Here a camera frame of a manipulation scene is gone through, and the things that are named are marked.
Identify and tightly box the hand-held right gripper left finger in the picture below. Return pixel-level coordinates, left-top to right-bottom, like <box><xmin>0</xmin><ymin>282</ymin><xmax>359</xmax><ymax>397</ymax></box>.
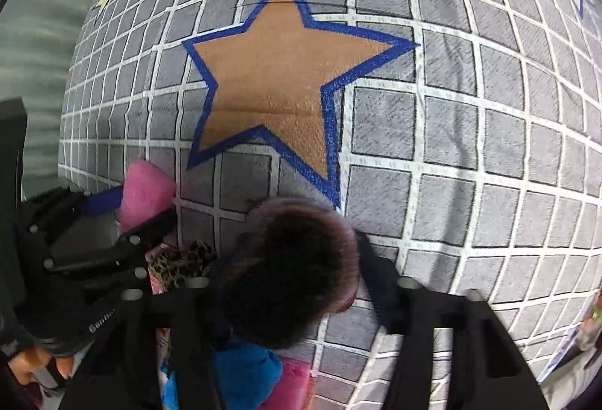
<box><xmin>56</xmin><ymin>247</ymin><xmax>236</xmax><ymax>410</ymax></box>

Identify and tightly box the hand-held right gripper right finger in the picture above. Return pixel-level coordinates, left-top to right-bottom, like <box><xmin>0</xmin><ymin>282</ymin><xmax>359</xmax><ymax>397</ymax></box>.
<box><xmin>355</xmin><ymin>230</ymin><xmax>550</xmax><ymax>410</ymax></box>

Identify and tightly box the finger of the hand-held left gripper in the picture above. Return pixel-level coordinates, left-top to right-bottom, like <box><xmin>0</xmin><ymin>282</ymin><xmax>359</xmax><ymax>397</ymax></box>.
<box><xmin>28</xmin><ymin>184</ymin><xmax>125</xmax><ymax>236</ymax></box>
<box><xmin>47</xmin><ymin>207</ymin><xmax>178</xmax><ymax>274</ymax></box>

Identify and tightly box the leopard print scrunchie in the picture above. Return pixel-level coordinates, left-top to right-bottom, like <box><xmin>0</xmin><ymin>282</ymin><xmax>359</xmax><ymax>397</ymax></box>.
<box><xmin>149</xmin><ymin>239</ymin><xmax>218</xmax><ymax>295</ymax></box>

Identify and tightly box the blue plastic shoe cover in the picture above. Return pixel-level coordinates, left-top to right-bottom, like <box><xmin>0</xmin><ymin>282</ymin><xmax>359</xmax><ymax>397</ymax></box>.
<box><xmin>162</xmin><ymin>341</ymin><xmax>284</xmax><ymax>410</ymax></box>

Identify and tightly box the purple brown knitted bootie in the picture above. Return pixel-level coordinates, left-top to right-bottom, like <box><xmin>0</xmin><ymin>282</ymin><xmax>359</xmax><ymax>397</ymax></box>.
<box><xmin>219</xmin><ymin>197</ymin><xmax>363</xmax><ymax>351</ymax></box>

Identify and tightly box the person's left hand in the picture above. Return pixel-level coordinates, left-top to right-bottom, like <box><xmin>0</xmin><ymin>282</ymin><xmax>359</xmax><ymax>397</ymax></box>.
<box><xmin>8</xmin><ymin>344</ymin><xmax>78</xmax><ymax>387</ymax></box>

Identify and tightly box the grey checked star-print blanket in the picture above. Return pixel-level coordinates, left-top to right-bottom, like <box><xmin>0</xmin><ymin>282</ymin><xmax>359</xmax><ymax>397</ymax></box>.
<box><xmin>57</xmin><ymin>0</ymin><xmax>602</xmax><ymax>410</ymax></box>

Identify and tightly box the grey-green pleated curtain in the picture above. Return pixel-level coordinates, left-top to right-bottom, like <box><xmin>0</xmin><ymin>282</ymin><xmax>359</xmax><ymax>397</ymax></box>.
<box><xmin>0</xmin><ymin>0</ymin><xmax>156</xmax><ymax>185</ymax></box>

